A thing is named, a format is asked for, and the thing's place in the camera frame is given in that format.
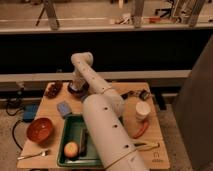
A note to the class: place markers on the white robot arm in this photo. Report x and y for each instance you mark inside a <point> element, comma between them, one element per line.
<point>101,112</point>

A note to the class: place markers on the red orange bowl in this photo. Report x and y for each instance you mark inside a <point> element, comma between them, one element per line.
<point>40,130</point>

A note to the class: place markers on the small black object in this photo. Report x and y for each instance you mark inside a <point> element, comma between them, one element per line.
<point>125,95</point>

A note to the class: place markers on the small dark gadget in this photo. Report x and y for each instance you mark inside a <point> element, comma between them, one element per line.
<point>144,95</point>

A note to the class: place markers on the white paper cup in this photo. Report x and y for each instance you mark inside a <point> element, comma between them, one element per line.
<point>143,109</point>

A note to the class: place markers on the blue sponge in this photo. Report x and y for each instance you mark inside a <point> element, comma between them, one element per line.
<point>64,109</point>

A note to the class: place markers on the green plastic tray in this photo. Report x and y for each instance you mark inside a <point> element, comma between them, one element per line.
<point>73,126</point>

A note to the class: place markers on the bunch of dark grapes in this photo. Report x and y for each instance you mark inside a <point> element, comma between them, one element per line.
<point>54,90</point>

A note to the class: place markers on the yellow red apple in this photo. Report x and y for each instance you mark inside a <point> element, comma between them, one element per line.
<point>71,149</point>

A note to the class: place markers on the blue box on floor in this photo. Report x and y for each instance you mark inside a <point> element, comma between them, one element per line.
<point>30,112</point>

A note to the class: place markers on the grey panel at right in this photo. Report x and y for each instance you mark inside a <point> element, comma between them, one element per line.
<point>193,110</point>

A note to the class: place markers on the silver fork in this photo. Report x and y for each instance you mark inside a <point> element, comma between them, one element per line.
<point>42,153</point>

